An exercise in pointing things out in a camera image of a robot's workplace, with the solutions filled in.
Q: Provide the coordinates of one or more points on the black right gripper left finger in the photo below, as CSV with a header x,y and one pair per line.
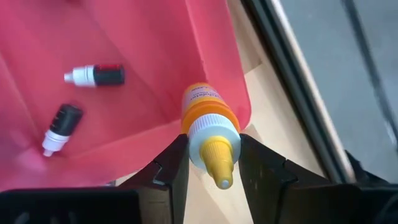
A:
x,y
164,186

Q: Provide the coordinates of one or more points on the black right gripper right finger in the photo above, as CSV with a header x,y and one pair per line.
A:
x,y
264,186

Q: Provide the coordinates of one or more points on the orange food coloring bottle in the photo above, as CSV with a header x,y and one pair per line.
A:
x,y
211,130

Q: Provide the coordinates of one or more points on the small dark dropper bottle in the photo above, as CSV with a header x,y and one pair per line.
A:
x,y
65,119

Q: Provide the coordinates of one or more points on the small red-label dropper bottle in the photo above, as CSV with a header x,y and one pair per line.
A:
x,y
105,76

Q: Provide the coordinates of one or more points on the pink plastic bin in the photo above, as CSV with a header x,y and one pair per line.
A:
x,y
140,46

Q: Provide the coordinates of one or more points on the black aluminium table frame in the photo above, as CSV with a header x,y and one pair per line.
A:
x,y
275,46

